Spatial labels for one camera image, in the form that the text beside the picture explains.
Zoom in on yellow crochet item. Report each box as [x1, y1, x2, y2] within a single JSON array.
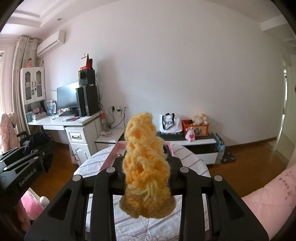
[[119, 113, 176, 218]]

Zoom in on pink quilt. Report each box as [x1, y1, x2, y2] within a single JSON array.
[[242, 165, 296, 239]]

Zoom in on white desk with drawers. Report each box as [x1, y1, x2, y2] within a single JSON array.
[[28, 112, 102, 165]]

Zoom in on white glass door cabinet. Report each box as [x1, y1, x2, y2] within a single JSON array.
[[20, 67, 46, 108]]

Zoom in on black computer monitor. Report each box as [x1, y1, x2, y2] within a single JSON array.
[[57, 82, 79, 109]]

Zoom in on white striped bed sheet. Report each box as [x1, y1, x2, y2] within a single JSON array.
[[74, 144, 210, 240]]

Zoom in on small white side cabinet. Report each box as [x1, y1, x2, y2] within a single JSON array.
[[95, 128, 125, 151]]

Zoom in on low black white cabinet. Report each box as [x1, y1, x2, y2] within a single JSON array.
[[168, 133, 218, 165]]

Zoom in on black computer tower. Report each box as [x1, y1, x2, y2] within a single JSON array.
[[76, 85, 100, 117]]

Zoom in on pink shallow box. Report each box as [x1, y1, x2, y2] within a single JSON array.
[[99, 141, 174, 172]]

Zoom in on black speaker stack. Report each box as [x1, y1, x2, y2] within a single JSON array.
[[78, 69, 95, 85]]

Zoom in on pink plush toy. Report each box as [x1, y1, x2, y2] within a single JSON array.
[[185, 128, 195, 142]]

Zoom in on orange toy box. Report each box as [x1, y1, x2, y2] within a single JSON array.
[[181, 120, 209, 137]]

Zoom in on beige plush toy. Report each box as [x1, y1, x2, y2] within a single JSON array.
[[193, 113, 208, 125]]

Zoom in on dark green box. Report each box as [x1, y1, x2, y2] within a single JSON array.
[[157, 132, 185, 141]]

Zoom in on white tote bag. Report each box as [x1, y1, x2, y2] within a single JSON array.
[[159, 113, 183, 133]]

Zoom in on white air conditioner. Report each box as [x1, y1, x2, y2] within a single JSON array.
[[37, 30, 66, 58]]

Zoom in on wall power sockets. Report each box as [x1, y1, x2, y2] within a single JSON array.
[[111, 104, 129, 115]]

